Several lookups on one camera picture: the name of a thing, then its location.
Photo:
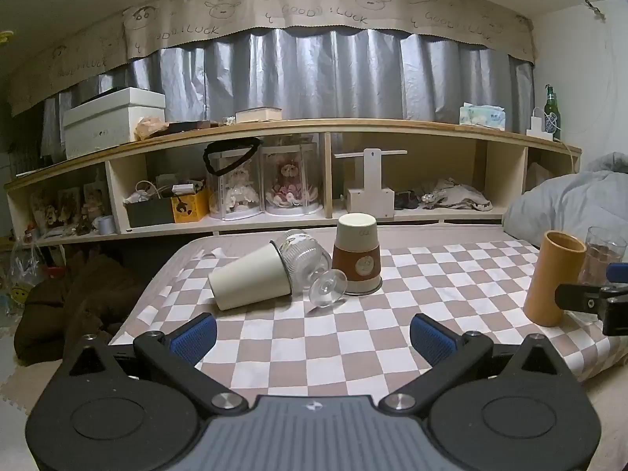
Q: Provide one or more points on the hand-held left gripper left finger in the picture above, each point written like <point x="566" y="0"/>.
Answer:
<point x="195" y="337"/>

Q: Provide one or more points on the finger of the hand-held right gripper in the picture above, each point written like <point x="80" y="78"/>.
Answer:
<point x="584" y="298"/>
<point x="619" y="272"/>

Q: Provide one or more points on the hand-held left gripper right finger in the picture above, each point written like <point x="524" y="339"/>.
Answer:
<point x="428" y="339"/>

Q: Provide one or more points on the orange cylindrical cup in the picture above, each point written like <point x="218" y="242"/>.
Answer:
<point x="547" y="279"/>

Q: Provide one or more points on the cream paper cup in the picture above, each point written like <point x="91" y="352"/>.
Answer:
<point x="250" y="279"/>

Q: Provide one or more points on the brown and white paper cup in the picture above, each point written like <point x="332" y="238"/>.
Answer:
<point x="357" y="255"/>

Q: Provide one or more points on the clear stemmed glass cup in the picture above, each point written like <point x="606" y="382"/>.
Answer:
<point x="304" y="260"/>

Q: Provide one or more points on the clear glass tumbler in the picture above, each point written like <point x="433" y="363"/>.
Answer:
<point x="602" y="255"/>

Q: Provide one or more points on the grey duvet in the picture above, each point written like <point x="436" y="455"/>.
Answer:
<point x="569" y="201"/>

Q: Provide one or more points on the checkered tablecloth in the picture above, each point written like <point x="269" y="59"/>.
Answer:
<point x="314" y="348"/>

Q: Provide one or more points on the brown blanket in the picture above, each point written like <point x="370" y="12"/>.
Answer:
<point x="73" y="299"/>

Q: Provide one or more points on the yellow box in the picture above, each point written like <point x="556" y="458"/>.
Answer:
<point x="189" y="206"/>

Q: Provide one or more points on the dark green box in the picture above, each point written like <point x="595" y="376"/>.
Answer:
<point x="149" y="212"/>

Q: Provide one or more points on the crumpled grey cloth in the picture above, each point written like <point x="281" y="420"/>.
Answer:
<point x="454" y="194"/>

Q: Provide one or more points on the doll in clear case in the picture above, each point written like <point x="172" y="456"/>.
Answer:
<point x="235" y="191"/>
<point x="292" y="181"/>

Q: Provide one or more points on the wooden stand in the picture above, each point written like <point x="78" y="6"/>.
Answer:
<point x="372" y="181"/>

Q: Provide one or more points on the white charger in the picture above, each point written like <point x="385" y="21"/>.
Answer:
<point x="538" y="125"/>

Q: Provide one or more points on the green glass bottle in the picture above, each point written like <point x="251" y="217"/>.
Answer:
<point x="552" y="115"/>

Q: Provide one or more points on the clear plastic bag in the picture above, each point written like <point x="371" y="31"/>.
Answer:
<point x="24" y="274"/>

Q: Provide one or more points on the tissue pack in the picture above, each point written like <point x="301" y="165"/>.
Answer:
<point x="482" y="117"/>

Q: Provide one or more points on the dark tray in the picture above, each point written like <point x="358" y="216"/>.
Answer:
<point x="189" y="126"/>

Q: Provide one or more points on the orange plastic bag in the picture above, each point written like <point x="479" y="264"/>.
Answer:
<point x="149" y="127"/>

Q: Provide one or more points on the white storage box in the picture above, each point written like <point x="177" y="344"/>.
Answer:
<point x="108" y="125"/>

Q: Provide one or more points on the cream book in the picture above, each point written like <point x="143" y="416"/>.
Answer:
<point x="258" y="115"/>

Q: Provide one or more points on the wooden shelf unit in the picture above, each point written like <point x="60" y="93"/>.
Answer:
<point x="314" y="127"/>

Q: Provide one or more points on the grey curtain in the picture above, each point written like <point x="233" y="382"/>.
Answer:
<point x="304" y="73"/>

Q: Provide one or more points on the beige printed valance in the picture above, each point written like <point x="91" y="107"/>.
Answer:
<point x="304" y="2"/>

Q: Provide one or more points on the photo frame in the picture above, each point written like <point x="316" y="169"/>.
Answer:
<point x="95" y="198"/>

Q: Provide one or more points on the metal wall hook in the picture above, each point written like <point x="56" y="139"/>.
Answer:
<point x="594" y="8"/>

